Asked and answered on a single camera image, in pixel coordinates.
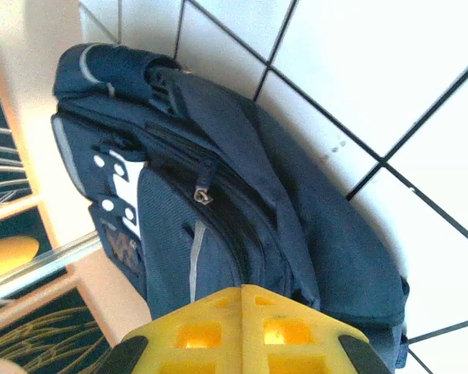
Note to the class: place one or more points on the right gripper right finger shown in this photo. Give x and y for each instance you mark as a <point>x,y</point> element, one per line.
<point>292,343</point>

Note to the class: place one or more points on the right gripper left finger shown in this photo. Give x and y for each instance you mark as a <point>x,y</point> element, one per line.
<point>195,343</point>

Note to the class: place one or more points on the navy blue backpack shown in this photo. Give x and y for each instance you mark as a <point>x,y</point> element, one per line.
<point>257,195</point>

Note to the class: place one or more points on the aluminium frame post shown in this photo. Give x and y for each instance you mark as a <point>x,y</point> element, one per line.
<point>31,269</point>

